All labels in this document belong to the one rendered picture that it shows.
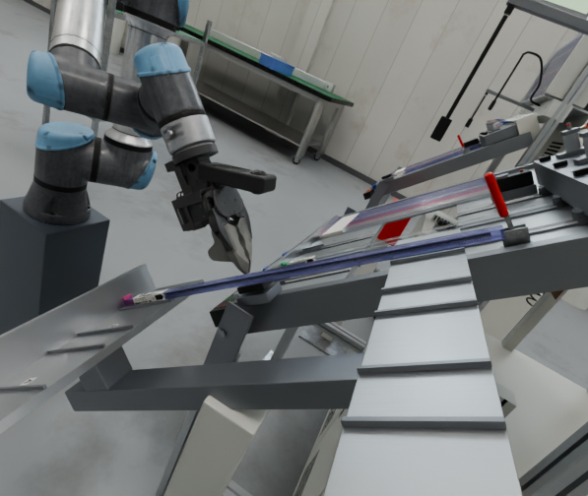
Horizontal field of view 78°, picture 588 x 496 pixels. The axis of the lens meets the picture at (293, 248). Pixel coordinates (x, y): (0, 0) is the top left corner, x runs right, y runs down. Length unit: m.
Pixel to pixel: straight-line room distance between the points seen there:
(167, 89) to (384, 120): 4.90
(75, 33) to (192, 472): 0.66
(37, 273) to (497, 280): 1.03
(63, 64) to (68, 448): 0.99
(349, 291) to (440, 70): 4.90
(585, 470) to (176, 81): 0.75
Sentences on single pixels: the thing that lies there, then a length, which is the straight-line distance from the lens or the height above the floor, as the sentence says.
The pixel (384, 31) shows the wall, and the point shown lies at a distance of 5.56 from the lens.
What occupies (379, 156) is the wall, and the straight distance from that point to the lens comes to 5.41.
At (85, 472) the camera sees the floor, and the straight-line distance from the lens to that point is 1.27.
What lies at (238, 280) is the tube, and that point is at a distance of 0.47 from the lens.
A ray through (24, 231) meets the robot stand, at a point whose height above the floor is 0.51.
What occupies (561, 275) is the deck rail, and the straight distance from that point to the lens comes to 0.54.
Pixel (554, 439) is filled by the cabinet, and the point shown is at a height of 0.62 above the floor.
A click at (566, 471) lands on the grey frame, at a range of 0.65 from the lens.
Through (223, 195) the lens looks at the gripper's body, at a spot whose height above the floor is 0.91.
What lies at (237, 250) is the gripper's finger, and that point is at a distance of 0.58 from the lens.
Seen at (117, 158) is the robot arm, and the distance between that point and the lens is 1.03.
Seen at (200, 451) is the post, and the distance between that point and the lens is 0.45.
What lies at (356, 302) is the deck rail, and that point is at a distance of 0.56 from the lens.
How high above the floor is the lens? 1.13
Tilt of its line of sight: 26 degrees down
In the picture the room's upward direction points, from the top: 25 degrees clockwise
